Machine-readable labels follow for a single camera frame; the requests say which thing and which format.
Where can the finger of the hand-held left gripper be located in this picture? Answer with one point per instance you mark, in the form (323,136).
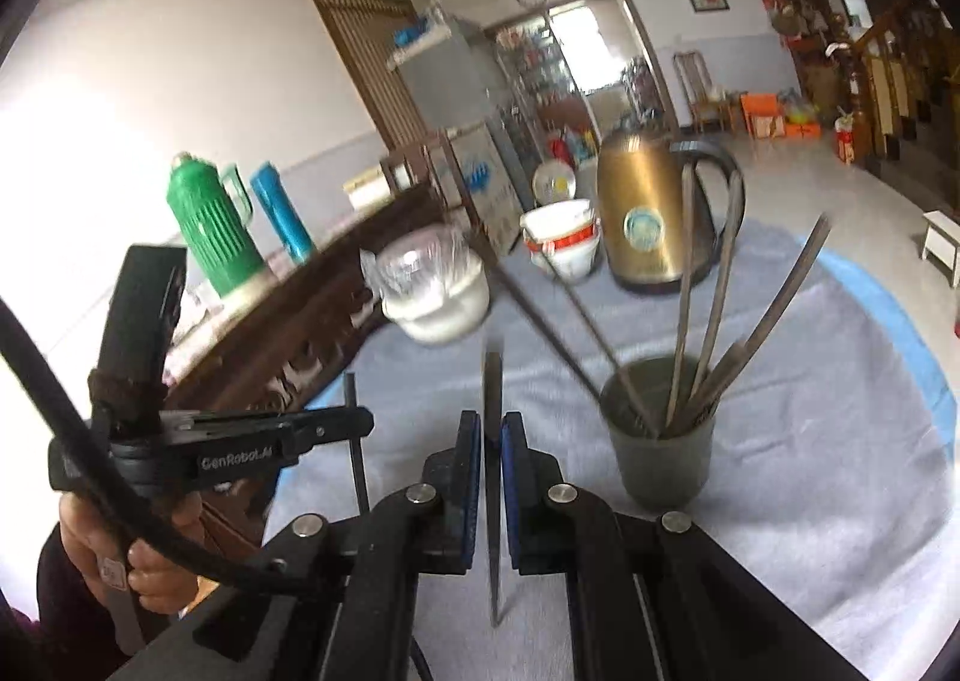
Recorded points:
(337,422)

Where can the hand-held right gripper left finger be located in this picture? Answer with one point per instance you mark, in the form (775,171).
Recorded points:
(472,478)

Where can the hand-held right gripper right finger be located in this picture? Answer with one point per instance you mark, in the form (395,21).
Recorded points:
(512,486)

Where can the dark chopstick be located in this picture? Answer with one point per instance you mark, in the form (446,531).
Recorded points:
(577,306)
(358,471)
(525,291)

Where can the dark green cup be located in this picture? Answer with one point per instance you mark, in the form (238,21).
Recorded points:
(660,456)

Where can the metal spoon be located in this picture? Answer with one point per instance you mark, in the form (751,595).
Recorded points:
(685,276)
(724,276)

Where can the person's left forearm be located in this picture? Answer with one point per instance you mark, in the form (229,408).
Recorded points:
(67,625)

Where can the person's left hand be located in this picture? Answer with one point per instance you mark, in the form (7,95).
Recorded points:
(161,561)

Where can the plastic-wrapped white jar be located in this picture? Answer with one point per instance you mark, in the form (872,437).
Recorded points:
(435,298)

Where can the blue thermos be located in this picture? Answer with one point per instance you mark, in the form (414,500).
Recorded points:
(281,212)

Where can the white bowl red band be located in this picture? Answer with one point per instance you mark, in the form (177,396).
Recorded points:
(570,262)

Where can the green thermos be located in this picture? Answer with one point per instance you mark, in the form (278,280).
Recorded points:
(210,223)

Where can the carved wooden chair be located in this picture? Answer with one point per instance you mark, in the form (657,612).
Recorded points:
(409,160)

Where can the grey table cloth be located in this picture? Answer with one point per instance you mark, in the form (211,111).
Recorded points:
(787,501)

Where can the cardboard box blue print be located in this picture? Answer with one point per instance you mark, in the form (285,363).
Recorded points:
(484,182)

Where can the gold electric kettle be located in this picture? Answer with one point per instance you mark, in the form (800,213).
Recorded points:
(645,216)

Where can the wooden slat panel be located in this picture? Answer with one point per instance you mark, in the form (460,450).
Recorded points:
(367,66)

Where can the grey refrigerator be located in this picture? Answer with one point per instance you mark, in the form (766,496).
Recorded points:
(450,81)

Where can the blue basin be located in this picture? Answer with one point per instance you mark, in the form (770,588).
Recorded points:
(412,36)

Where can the blue table cover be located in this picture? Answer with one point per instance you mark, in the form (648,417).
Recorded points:
(900,336)

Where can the red gift bag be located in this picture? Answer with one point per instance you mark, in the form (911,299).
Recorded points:
(846,133)

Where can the white step stool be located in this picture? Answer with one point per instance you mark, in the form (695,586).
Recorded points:
(941,238)

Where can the wooden shelf with decorations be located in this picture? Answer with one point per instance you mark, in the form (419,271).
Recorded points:
(795,28)

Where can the wooden stair railing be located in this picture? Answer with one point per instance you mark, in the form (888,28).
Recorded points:
(892,88)

